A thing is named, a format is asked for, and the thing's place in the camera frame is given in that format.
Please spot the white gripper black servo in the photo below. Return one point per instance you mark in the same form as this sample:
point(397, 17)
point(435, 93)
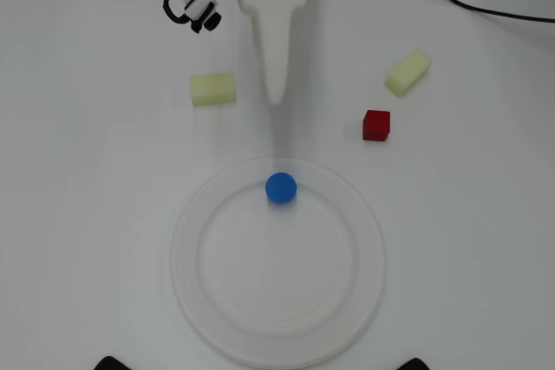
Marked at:
point(274, 12)

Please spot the blue foam block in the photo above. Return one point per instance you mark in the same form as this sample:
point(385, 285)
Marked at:
point(281, 188)

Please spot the pale yellow foam block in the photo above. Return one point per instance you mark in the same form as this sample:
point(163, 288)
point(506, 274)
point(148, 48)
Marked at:
point(407, 73)
point(212, 89)

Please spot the white round dish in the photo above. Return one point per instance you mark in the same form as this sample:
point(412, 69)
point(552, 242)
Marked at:
point(277, 335)

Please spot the red foam cube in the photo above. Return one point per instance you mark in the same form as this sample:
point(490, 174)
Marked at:
point(375, 126)

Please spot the black stand foot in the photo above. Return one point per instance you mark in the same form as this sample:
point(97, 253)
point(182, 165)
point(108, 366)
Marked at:
point(415, 365)
point(110, 364)

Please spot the white wrist camera black lens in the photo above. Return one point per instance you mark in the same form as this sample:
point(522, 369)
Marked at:
point(201, 2)

